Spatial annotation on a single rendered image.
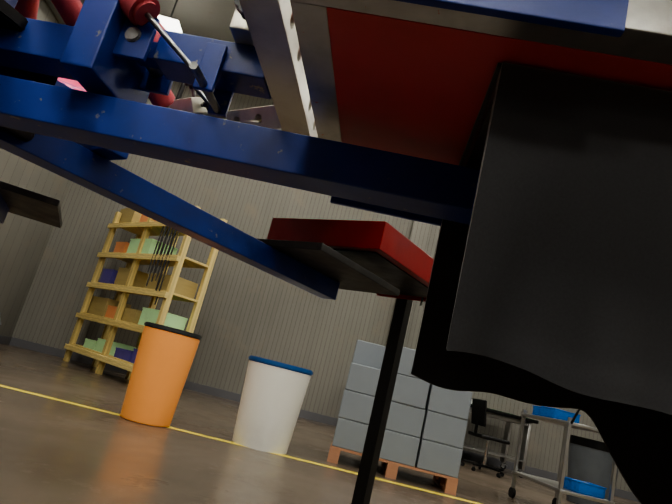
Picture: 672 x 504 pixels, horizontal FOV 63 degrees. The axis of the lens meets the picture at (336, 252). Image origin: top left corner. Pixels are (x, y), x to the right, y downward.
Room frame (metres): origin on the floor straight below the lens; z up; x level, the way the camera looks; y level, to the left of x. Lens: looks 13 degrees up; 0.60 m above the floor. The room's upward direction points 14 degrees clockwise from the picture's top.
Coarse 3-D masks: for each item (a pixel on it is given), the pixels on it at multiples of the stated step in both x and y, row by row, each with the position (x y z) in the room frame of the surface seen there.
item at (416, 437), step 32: (384, 352) 5.09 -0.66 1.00; (352, 384) 4.76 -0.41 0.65; (416, 384) 4.70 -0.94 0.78; (352, 416) 4.75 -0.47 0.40; (416, 416) 4.70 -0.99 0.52; (448, 416) 4.68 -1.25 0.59; (352, 448) 4.74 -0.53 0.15; (384, 448) 4.72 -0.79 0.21; (416, 448) 4.69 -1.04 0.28; (448, 448) 4.67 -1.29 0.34; (448, 480) 4.66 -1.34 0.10
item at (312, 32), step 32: (320, 0) 0.46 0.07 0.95; (352, 0) 0.45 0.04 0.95; (384, 0) 0.44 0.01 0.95; (640, 0) 0.40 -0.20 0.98; (320, 32) 0.51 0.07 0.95; (480, 32) 0.45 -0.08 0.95; (512, 32) 0.44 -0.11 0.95; (544, 32) 0.43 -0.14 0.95; (576, 32) 0.42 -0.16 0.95; (640, 32) 0.40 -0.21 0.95; (320, 64) 0.57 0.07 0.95; (320, 96) 0.64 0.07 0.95; (320, 128) 0.74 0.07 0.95
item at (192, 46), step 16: (176, 32) 0.73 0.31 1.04; (160, 48) 0.73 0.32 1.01; (192, 48) 0.72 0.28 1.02; (240, 48) 0.71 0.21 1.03; (160, 64) 0.74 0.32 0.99; (176, 64) 0.73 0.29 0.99; (224, 64) 0.71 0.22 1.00; (240, 64) 0.71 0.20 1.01; (256, 64) 0.71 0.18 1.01; (176, 80) 0.78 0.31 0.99; (192, 80) 0.77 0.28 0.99; (224, 80) 0.74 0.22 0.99; (240, 80) 0.73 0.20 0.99; (256, 80) 0.72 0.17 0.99; (256, 96) 0.77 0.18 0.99
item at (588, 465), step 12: (576, 444) 6.43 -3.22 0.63; (588, 444) 6.31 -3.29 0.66; (600, 444) 6.24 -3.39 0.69; (576, 456) 6.43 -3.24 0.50; (588, 456) 6.31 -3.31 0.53; (600, 456) 6.25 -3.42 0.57; (576, 468) 6.42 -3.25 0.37; (588, 468) 6.31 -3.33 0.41; (600, 468) 6.26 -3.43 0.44; (588, 480) 6.31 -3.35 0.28; (600, 480) 6.27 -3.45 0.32
